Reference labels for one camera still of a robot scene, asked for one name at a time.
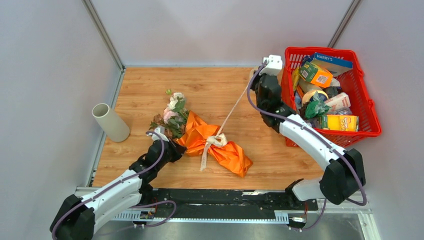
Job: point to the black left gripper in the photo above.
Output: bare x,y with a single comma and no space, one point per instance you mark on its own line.
178,151

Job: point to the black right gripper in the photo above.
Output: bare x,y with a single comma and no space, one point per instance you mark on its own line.
256,78

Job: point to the artificial flower bunch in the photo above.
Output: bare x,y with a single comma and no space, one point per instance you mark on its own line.
174,117

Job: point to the white ribbon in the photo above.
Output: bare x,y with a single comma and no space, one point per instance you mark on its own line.
222,132

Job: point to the orange wrapping paper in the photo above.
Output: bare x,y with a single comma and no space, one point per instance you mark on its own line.
202,139

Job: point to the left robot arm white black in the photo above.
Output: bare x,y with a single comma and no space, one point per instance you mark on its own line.
79,218

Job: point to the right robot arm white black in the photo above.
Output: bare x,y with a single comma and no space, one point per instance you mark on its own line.
344,176

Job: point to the beige cylindrical vase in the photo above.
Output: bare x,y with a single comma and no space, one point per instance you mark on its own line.
110,122

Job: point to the round yellow white container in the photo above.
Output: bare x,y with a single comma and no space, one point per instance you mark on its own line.
314,95

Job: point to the green orange carton box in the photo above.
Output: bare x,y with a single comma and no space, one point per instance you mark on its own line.
316,75

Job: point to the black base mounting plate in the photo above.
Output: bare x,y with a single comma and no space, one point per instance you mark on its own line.
225,204

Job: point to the green crumpled bag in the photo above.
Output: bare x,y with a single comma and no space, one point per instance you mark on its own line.
315,109

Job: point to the blue Harry's box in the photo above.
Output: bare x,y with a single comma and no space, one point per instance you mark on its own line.
334,65

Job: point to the yellow orange snack box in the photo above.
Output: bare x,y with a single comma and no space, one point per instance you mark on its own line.
344,123

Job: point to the red plastic shopping basket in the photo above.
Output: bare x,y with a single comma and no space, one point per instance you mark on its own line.
352,83

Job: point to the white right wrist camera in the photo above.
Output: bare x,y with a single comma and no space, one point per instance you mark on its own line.
273,65

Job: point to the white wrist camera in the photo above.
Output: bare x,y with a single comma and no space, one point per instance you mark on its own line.
273,65
159,134

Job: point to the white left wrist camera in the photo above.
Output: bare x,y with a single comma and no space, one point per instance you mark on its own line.
159,134

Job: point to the aluminium frame rail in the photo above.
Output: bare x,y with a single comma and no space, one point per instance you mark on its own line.
294,220

